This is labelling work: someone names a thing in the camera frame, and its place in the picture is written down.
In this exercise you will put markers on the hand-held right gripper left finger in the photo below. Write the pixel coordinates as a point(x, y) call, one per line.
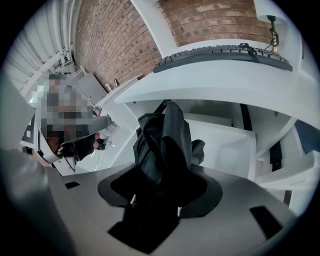
point(95, 212)

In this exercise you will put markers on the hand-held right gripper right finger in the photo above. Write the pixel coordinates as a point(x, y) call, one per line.
point(230, 225)

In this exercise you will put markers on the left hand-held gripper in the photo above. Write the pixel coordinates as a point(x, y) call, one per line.
point(47, 153)

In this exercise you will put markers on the black cloth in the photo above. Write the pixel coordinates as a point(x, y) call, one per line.
point(162, 150)

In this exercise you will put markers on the white desk with hutch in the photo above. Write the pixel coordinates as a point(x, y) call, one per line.
point(200, 82)

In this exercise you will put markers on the person's left hand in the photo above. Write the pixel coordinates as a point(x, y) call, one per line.
point(97, 141)

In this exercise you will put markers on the white chair with brown seat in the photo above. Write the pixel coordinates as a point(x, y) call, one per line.
point(98, 111)

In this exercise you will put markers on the small white figurine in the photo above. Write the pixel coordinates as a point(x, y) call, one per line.
point(108, 87)

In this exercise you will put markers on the plain white table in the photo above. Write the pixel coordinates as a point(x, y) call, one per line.
point(120, 91)

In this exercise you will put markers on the grey panel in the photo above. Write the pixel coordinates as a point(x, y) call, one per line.
point(91, 85)

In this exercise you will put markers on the white ceiling pipes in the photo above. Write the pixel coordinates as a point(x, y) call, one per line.
point(45, 42)

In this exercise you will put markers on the black keyboard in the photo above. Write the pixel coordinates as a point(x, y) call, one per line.
point(225, 53)

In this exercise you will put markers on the white shade table lamp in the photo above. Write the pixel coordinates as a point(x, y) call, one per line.
point(271, 10)

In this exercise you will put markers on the black picture frame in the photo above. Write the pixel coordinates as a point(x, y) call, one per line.
point(116, 83)

